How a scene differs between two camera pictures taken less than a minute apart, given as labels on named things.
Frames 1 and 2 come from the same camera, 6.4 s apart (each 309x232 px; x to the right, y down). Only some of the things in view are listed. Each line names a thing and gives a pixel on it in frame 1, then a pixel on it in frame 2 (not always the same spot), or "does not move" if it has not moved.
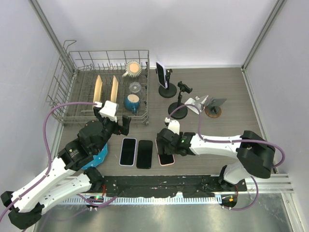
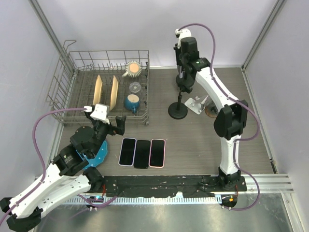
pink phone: (164, 159) -> (157, 156)
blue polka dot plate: (98, 158) does not move
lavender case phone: (128, 152) does not move
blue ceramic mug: (132, 102) does not move
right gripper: (167, 150) -> (176, 50)
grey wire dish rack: (114, 82) does not move
